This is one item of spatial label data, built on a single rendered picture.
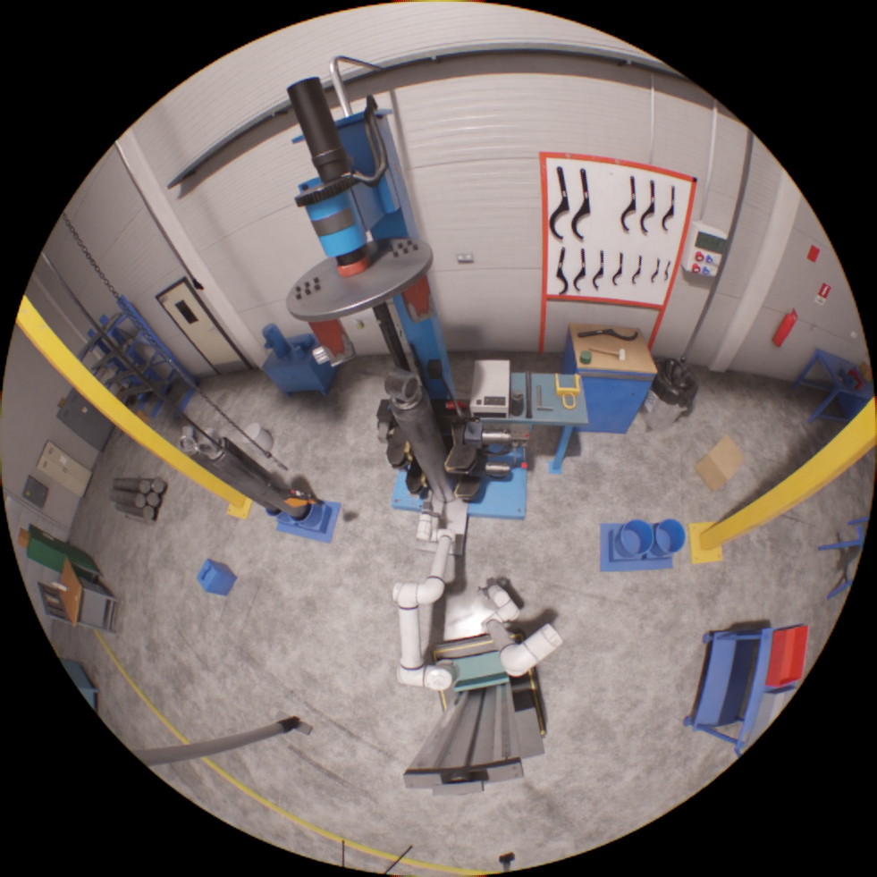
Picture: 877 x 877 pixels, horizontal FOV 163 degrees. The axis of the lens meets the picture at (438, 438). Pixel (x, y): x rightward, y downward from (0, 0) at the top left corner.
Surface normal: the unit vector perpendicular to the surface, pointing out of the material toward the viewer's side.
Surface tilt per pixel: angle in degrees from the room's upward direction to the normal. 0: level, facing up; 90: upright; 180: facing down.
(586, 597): 0
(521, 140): 90
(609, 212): 90
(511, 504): 0
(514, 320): 90
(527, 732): 0
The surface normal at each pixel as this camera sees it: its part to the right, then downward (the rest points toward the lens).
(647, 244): -0.15, 0.85
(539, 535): -0.18, -0.52
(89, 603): 0.97, 0.04
